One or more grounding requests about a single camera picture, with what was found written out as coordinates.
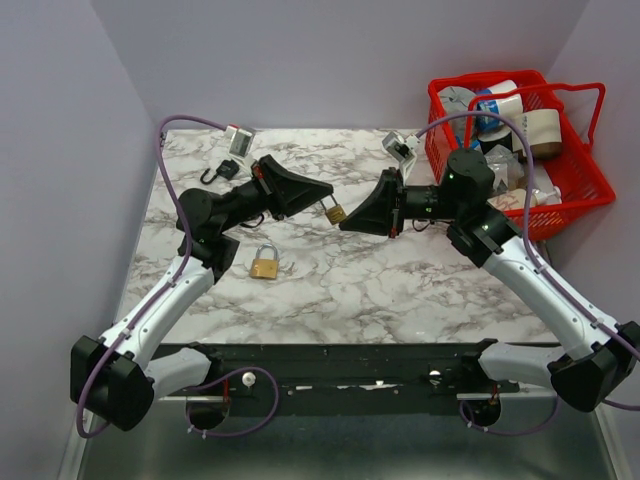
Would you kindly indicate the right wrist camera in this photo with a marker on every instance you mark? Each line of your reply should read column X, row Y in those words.
column 404, row 150

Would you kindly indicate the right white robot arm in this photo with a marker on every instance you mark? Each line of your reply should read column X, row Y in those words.
column 595, row 351

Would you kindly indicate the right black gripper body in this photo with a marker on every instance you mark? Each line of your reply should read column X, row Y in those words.
column 394, row 204

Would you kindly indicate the grey crumpled bag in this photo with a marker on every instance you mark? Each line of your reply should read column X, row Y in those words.
column 456, row 99

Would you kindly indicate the large brass padlock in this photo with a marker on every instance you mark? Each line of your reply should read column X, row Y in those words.
column 265, row 264

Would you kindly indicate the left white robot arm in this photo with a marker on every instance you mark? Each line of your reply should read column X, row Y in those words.
column 116, row 376

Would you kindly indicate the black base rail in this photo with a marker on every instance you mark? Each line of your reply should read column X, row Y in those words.
column 346, row 379

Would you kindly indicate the small brass padlock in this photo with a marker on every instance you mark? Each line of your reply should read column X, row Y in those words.
column 335, row 212

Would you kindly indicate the black padlock with keys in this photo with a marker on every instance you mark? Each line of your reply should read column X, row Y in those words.
column 227, row 170

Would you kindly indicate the beige tape roll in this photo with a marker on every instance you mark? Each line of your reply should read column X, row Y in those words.
column 542, row 130

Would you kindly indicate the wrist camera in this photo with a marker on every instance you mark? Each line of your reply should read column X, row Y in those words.
column 240, row 142
column 404, row 150

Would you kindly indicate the red plastic basket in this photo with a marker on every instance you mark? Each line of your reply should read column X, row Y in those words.
column 582, row 184

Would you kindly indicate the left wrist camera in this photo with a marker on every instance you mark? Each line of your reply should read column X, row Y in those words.
column 240, row 142

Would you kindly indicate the white blue paper cup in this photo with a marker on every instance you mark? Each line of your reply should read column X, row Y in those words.
column 507, row 107

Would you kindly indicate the clear plastic bag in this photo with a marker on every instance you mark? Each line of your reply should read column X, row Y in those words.
column 506, row 167

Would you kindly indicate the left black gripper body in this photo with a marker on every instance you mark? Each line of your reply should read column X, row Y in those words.
column 276, row 197

